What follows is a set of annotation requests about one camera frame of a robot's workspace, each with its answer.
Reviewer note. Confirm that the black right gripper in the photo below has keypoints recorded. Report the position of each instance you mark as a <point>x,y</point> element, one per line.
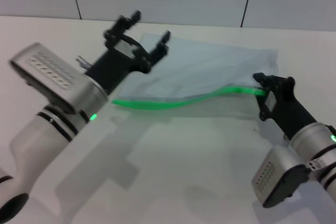
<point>286,103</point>

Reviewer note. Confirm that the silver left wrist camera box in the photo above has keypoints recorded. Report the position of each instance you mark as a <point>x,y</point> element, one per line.
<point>57,77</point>

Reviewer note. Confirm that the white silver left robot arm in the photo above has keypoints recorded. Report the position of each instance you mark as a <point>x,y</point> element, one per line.
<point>44,140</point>

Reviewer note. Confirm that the clear green-zip document bag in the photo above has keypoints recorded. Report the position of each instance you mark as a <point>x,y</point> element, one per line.
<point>199,69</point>

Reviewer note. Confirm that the silver metal connector stub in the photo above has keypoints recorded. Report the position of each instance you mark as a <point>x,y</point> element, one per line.
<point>82,62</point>

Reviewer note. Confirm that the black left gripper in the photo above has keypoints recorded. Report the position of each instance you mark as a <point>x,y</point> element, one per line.
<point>118,61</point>

